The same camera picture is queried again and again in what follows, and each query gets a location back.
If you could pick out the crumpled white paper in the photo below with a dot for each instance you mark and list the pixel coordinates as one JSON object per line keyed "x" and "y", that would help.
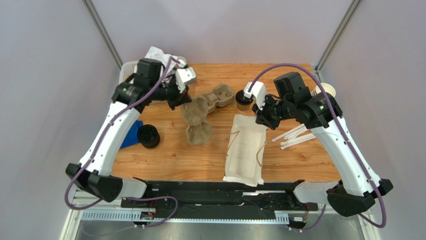
{"x": 157, "y": 54}

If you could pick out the cardboard cup carrier tray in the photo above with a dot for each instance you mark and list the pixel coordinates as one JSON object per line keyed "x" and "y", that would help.
{"x": 219, "y": 96}

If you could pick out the white plastic basket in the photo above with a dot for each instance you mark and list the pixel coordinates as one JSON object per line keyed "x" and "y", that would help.
{"x": 126, "y": 70}

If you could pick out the brown paper coffee cup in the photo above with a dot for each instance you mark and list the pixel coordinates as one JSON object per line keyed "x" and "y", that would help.
{"x": 243, "y": 107}

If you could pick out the stack of paper cups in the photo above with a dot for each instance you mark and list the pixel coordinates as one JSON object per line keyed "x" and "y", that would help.
{"x": 327, "y": 87}

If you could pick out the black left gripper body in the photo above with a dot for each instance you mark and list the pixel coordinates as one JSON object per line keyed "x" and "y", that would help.
{"x": 172, "y": 95}

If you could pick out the brown paper bag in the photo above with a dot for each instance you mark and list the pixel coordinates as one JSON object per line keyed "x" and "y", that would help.
{"x": 244, "y": 157}

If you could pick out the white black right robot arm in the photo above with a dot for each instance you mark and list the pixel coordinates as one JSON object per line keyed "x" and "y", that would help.
{"x": 359, "y": 185}

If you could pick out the aluminium frame rail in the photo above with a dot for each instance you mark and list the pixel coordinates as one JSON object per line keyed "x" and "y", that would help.
{"x": 110, "y": 221}

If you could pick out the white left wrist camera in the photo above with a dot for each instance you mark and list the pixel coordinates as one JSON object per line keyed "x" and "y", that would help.
{"x": 185, "y": 77}

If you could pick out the white wrapped straw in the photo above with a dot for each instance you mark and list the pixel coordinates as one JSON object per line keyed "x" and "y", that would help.
{"x": 296, "y": 140}
{"x": 295, "y": 130}

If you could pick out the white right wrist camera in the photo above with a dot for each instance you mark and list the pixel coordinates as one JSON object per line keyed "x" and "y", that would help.
{"x": 258, "y": 91}

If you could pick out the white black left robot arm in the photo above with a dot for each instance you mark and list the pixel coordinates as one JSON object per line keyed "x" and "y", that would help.
{"x": 151, "y": 80}

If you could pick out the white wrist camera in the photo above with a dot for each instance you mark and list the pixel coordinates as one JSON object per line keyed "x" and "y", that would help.
{"x": 185, "y": 77}
{"x": 258, "y": 91}

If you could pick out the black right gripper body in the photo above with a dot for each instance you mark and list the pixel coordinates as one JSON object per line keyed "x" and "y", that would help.
{"x": 263, "y": 115}

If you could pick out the black plastic cup lid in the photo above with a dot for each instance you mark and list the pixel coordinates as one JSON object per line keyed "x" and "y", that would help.
{"x": 241, "y": 99}

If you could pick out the blue folded cloth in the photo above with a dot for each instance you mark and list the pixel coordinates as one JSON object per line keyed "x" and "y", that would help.
{"x": 131, "y": 137}

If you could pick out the single cardboard cup carrier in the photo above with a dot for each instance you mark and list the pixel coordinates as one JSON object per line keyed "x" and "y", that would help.
{"x": 194, "y": 113}

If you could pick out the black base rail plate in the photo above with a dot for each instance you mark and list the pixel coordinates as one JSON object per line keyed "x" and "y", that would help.
{"x": 220, "y": 200}

